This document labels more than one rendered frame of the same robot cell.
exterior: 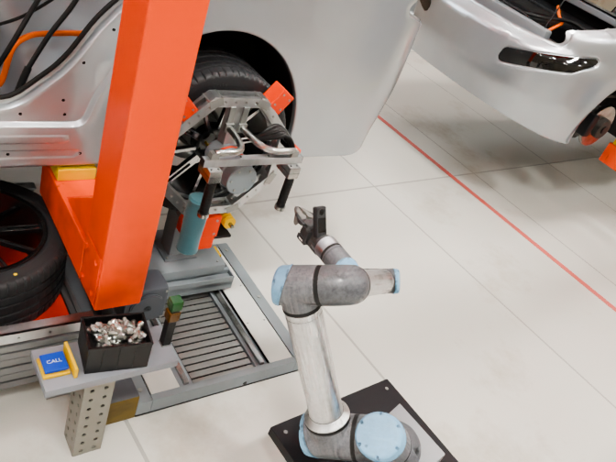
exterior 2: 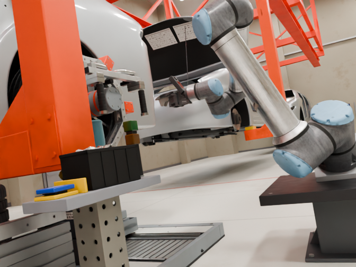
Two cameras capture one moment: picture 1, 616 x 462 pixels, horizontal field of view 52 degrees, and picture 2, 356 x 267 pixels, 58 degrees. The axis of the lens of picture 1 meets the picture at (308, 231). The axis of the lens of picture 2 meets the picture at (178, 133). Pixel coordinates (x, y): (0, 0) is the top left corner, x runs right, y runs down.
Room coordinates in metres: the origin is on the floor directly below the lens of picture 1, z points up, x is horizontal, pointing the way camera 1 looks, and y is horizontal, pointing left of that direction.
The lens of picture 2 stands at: (0.34, 0.48, 0.52)
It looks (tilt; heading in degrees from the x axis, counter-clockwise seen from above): 3 degrees up; 344
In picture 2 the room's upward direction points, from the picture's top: 9 degrees counter-clockwise
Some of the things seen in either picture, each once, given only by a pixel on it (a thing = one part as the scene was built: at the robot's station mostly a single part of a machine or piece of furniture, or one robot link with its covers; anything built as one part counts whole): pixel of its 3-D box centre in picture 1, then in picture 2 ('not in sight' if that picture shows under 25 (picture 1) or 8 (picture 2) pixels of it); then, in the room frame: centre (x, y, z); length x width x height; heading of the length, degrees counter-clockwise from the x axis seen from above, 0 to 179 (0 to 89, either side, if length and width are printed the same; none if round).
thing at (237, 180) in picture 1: (229, 165); (99, 102); (2.13, 0.38, 0.85); 0.21 x 0.14 x 0.14; 45
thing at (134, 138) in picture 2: (172, 313); (132, 139); (1.52, 0.31, 0.59); 0.04 x 0.04 x 0.04; 45
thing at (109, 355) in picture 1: (115, 341); (101, 165); (1.40, 0.44, 0.51); 0.20 x 0.14 x 0.13; 127
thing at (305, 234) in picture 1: (314, 236); (179, 97); (1.96, -0.03, 0.80); 0.12 x 0.08 x 0.09; 45
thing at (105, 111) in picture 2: (207, 198); (101, 98); (1.89, 0.38, 0.83); 0.04 x 0.04 x 0.16
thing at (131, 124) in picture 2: (175, 303); (130, 126); (1.52, 0.31, 0.64); 0.04 x 0.04 x 0.04; 45
